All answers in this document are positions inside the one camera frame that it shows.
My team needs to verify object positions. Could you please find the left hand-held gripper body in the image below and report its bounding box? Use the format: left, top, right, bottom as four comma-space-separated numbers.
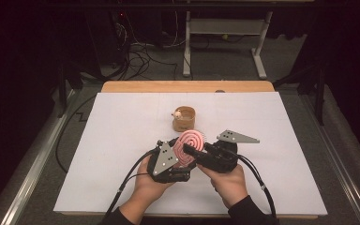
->
146, 139, 192, 184

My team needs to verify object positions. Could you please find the wooden table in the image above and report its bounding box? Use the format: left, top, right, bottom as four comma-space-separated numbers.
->
60, 80, 320, 220

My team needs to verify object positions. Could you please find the tangle of black cables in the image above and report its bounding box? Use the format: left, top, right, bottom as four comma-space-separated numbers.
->
115, 12, 179, 81

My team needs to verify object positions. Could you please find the white table mat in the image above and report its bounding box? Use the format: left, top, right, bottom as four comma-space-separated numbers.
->
53, 91, 328, 217

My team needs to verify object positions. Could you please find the person's right hand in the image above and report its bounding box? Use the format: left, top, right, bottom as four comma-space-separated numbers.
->
197, 163, 249, 210

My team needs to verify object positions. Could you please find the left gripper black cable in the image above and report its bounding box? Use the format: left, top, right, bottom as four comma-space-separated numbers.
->
104, 146, 160, 219

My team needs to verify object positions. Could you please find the person's left hand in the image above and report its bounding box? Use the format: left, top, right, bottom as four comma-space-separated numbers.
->
133, 155, 176, 204

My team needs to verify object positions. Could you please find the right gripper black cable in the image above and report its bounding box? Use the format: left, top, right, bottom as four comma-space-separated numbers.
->
237, 154, 278, 219

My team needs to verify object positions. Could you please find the pink hairbrush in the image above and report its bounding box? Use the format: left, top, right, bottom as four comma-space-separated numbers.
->
172, 128, 207, 168

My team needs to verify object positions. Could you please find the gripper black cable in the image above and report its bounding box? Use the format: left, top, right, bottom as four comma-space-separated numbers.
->
104, 146, 160, 219
237, 154, 278, 219

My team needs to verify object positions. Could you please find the black stand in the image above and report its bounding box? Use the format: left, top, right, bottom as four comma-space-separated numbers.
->
273, 62, 329, 126
55, 62, 85, 118

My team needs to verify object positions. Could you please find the metal floor rail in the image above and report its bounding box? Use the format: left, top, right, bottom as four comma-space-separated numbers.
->
0, 88, 76, 225
299, 93, 360, 225

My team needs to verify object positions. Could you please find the black computer tower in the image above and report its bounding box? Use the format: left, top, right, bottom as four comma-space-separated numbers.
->
85, 8, 129, 69

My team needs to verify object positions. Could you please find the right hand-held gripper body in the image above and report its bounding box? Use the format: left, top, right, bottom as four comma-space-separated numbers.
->
196, 129, 261, 173

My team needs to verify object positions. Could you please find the white metal desk frame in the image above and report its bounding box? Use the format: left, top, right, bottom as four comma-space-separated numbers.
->
182, 10, 275, 80

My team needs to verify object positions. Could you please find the round wooden cup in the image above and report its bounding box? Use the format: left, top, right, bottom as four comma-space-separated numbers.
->
172, 106, 197, 133

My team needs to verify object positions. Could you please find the black floor cable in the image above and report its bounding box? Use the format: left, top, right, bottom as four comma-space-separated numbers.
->
55, 93, 98, 173

